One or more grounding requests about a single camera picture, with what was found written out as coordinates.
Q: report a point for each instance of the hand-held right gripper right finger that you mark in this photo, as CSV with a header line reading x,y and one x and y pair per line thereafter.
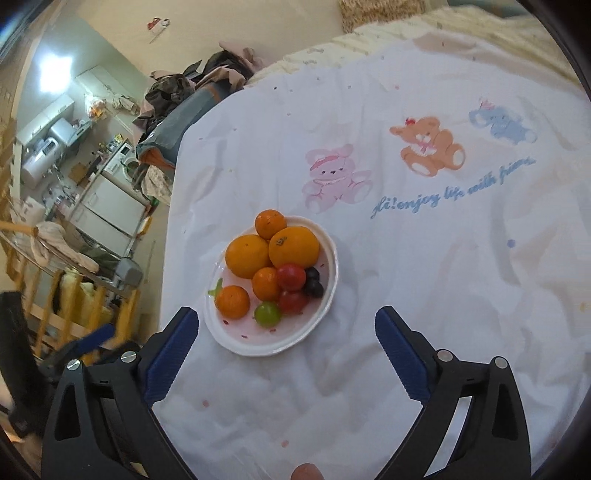
x,y
401,355

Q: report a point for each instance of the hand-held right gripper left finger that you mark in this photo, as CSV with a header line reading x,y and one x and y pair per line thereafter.
x,y
171,355

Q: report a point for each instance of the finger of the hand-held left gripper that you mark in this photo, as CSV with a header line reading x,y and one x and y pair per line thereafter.
x,y
94,339

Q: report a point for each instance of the grey box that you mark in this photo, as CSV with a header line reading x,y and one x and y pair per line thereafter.
x,y
128,273

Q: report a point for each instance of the large smooth orange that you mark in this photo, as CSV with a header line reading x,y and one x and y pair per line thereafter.
x,y
247,256

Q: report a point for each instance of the white washing machine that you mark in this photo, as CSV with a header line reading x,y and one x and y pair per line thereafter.
x,y
117,161

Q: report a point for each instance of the white refrigerator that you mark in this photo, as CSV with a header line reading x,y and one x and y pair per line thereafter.
x,y
111,212

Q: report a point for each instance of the beige cloth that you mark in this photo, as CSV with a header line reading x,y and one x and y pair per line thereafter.
x,y
64,244

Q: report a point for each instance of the yellow quilt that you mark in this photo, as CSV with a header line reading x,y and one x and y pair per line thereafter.
x,y
461,27

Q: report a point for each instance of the leopard-print pillow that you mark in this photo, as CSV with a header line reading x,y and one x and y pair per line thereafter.
x,y
374,11

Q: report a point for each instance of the white bear-print bed sheet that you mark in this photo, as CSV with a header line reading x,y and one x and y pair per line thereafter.
x,y
415,300

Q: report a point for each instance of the dark grape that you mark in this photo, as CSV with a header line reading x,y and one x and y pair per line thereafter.
x,y
313,273
314,288

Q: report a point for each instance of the green round fruit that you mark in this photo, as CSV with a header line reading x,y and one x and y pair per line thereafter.
x,y
268,314

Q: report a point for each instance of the small mandarin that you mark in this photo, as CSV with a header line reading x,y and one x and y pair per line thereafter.
x,y
233,302
265,282
271,224

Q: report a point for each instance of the wooden drying rack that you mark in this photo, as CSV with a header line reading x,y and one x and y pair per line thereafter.
x,y
46,318

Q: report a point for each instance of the pile of clothes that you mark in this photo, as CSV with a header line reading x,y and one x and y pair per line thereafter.
x,y
184,106

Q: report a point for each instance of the white water heater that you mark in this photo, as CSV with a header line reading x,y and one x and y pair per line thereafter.
x,y
37,161

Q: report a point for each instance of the person's right hand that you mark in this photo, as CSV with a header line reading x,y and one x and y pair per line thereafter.
x,y
305,473

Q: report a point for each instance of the large orange with stem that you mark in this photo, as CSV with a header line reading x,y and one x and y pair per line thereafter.
x,y
295,247

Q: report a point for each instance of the red tomato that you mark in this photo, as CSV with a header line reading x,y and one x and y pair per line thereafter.
x,y
292,276
293,302

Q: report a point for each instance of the pink strawberry-print plate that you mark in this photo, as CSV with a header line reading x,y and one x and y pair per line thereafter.
x,y
258,342

